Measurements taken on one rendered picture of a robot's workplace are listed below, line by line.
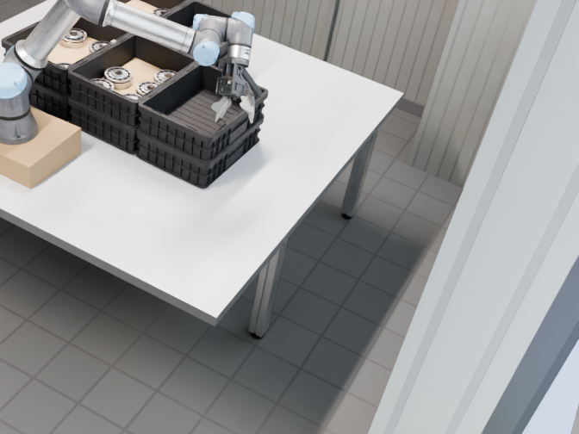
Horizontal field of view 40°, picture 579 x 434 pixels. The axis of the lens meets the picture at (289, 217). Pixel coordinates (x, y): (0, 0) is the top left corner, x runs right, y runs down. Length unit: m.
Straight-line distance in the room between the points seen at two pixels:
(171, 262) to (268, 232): 0.36
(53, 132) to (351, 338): 1.44
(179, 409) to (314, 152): 1.07
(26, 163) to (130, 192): 0.35
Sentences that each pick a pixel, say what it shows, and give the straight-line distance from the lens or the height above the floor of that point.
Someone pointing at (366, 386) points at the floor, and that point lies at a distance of 3.22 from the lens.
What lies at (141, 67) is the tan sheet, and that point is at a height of 0.83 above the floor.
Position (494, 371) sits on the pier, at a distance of 0.97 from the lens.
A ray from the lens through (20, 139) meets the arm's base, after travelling 2.80.
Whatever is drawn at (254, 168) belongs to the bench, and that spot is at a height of 0.70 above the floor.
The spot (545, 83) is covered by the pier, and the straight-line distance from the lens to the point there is 0.76.
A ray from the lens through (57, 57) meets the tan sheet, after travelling 3.20.
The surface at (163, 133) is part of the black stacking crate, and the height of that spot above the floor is 0.86.
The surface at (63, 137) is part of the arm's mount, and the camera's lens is 2.82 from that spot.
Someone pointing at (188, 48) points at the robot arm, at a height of 1.23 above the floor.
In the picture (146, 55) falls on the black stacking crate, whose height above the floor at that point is 0.86.
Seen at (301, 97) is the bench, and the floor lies 0.70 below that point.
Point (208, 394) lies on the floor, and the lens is 3.07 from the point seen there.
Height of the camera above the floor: 2.45
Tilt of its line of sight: 40 degrees down
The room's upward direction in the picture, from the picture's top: 12 degrees clockwise
